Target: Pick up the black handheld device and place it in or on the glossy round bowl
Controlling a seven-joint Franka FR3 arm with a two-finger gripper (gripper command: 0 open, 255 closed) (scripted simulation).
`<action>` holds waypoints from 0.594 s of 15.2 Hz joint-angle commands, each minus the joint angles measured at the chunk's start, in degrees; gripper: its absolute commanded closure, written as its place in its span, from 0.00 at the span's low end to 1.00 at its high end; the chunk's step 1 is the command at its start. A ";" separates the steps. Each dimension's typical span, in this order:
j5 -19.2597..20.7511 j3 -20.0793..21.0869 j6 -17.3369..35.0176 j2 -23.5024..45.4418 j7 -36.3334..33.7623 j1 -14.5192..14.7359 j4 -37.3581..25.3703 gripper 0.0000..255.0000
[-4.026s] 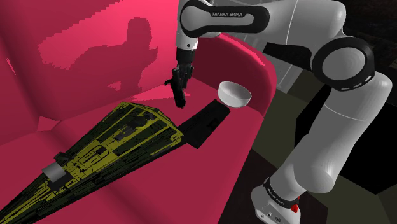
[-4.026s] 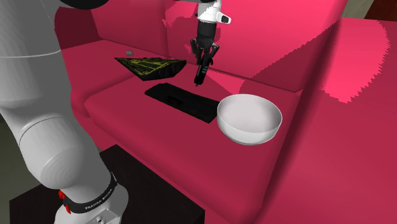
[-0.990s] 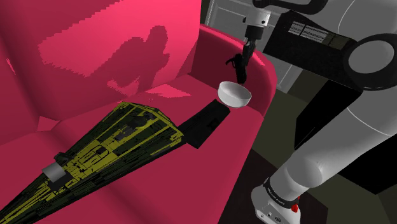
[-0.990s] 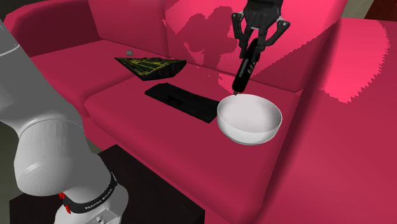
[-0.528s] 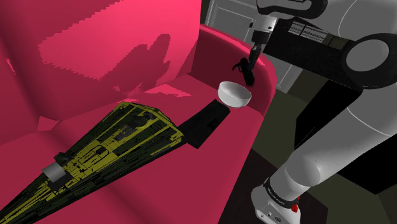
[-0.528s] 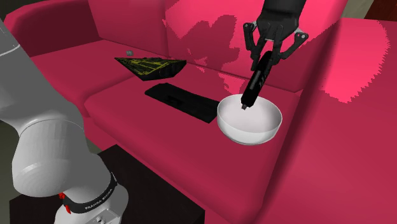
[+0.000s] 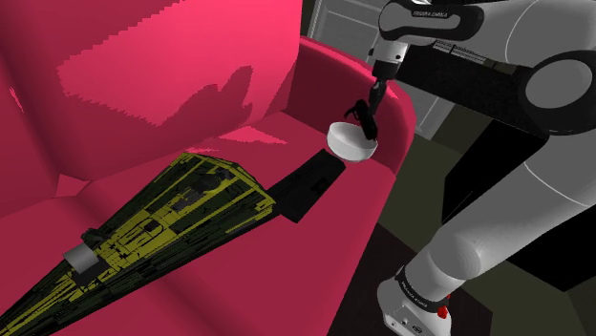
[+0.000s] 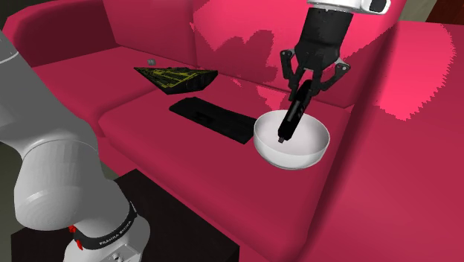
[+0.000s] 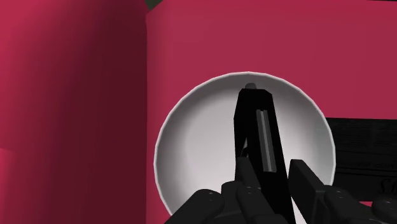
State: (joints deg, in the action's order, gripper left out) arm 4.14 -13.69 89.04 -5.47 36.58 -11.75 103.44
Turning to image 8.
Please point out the small grey object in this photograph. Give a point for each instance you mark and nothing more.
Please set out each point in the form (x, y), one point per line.
(151, 62)

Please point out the red sofa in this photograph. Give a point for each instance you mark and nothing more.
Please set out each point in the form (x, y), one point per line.
(224, 181)

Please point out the black pen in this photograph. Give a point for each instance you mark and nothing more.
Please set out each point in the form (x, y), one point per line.
(295, 109)

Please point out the black yellow patterned wedge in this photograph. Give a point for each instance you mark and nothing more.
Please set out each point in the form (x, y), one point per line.
(177, 78)

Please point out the white bowl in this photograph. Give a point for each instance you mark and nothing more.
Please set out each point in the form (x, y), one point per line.
(308, 148)

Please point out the black flat rectangular device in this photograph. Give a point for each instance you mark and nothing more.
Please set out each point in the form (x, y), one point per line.
(217, 118)

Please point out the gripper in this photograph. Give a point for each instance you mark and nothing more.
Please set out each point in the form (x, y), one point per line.
(321, 40)

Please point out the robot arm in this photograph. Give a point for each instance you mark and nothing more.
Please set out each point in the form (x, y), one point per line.
(54, 163)

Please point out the dark robot stand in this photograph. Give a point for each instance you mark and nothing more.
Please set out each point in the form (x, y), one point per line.
(174, 225)

